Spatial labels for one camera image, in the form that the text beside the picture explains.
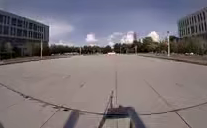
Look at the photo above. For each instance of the white vehicle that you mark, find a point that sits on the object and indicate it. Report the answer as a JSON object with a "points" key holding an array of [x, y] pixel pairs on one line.
{"points": [[111, 53]]}

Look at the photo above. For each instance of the thin pole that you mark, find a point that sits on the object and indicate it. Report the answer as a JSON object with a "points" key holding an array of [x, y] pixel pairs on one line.
{"points": [[135, 50], [80, 51]]}

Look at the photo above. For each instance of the row of trees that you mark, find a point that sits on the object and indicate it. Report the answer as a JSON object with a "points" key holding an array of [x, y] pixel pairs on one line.
{"points": [[191, 45], [61, 49]]}

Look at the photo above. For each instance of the robot's own part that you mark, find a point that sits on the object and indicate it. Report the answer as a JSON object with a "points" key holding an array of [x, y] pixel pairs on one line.
{"points": [[135, 118]]}

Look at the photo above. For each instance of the pale lamp pole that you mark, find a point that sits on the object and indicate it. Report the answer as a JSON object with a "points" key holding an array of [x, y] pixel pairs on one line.
{"points": [[168, 45], [41, 48]]}

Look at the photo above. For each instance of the dark verge strip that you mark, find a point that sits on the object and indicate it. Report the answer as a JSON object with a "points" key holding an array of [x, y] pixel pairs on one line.
{"points": [[191, 59], [21, 60]]}

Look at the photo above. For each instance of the grey glass-fronted building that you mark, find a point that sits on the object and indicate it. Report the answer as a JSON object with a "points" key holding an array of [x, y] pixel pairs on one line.
{"points": [[14, 28]]}

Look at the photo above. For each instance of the grey office building with window rows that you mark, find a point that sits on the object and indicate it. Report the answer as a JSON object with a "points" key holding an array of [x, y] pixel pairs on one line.
{"points": [[199, 23]]}

